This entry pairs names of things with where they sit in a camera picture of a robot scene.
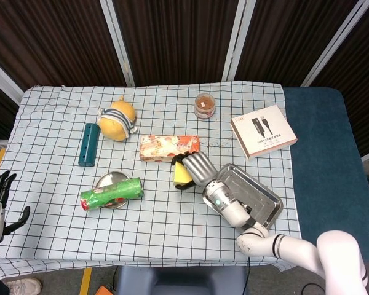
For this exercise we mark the orange object on floor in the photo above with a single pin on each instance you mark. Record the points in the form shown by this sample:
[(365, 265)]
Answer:
[(104, 291)]

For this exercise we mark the white sneaker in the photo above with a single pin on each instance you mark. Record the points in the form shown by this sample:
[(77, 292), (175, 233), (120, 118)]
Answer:
[(24, 287)]

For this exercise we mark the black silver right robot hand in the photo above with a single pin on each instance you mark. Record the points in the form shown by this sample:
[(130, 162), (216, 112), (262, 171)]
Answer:
[(200, 167)]

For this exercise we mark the yellow cube block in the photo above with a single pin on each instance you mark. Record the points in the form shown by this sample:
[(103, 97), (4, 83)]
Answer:
[(181, 175)]

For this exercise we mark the green snack can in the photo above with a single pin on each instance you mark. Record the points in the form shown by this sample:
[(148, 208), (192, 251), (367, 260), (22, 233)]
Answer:
[(110, 195)]

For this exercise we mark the orange printed snack box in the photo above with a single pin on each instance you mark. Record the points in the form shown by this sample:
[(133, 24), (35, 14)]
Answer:
[(160, 149)]

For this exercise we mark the small clear jar brown contents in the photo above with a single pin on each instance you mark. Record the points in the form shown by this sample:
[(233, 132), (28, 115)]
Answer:
[(204, 106)]

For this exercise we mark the round steel plate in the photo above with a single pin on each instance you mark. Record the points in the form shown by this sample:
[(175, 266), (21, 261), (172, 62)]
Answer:
[(113, 178)]

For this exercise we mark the dark blue table pad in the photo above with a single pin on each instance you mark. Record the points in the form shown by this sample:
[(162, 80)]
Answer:
[(319, 153)]

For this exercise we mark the yellow plush toy striped cloth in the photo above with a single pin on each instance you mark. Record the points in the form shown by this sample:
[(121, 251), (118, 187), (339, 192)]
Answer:
[(117, 123)]

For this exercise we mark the dark brown folding screen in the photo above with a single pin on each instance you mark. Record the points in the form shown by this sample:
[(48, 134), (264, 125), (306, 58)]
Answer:
[(178, 37)]

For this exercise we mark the teal rectangular bar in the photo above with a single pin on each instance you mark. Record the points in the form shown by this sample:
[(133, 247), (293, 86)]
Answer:
[(88, 146)]

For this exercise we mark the dark blue chair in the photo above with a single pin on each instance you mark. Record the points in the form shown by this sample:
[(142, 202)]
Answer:
[(178, 282)]

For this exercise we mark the white checkered tablecloth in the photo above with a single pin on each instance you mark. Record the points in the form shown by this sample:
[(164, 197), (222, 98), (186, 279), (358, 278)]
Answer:
[(157, 233)]

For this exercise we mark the rectangular steel tray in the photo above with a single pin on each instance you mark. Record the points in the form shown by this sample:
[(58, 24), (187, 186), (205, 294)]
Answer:
[(258, 196)]

